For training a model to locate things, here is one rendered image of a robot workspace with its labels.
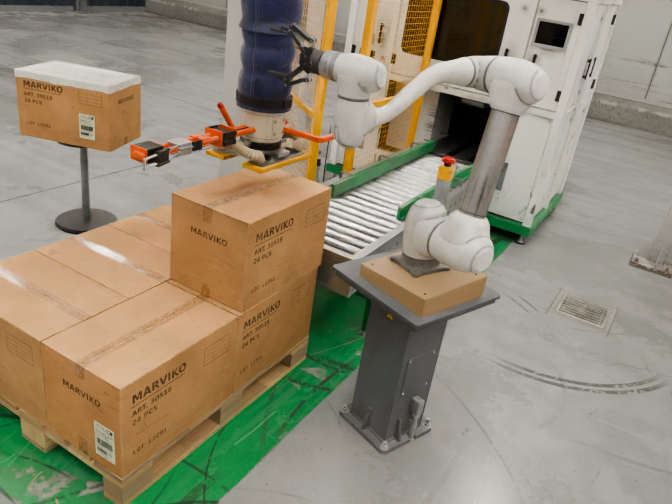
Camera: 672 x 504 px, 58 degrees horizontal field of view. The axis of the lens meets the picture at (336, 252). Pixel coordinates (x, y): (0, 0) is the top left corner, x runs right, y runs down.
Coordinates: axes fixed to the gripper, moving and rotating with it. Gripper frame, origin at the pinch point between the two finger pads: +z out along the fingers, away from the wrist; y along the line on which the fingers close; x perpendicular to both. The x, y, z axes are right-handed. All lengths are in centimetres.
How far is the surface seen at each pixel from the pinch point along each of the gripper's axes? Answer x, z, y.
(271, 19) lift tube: 18.9, 16.1, -7.2
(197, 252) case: -2, 27, 85
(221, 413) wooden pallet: -12, 2, 149
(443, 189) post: 118, -28, 69
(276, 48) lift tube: 21.6, 14.7, 2.8
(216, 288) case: -2, 16, 97
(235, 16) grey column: 132, 127, 10
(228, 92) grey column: 132, 129, 56
